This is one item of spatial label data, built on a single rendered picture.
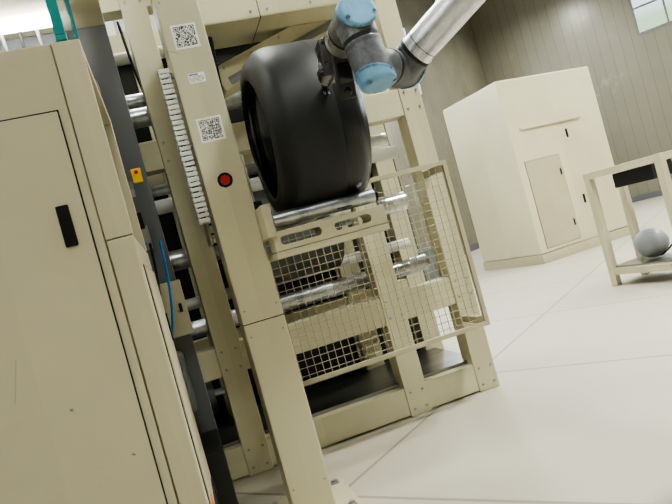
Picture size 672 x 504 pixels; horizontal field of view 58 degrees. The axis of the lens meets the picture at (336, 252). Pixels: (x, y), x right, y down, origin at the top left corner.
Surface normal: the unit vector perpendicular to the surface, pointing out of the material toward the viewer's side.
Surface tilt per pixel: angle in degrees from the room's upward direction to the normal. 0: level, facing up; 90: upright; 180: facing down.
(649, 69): 90
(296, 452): 90
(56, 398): 90
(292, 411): 90
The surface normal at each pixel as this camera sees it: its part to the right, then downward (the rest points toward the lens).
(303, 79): 0.15, -0.37
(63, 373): 0.25, -0.06
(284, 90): -0.08, -0.23
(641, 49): -0.56, 0.16
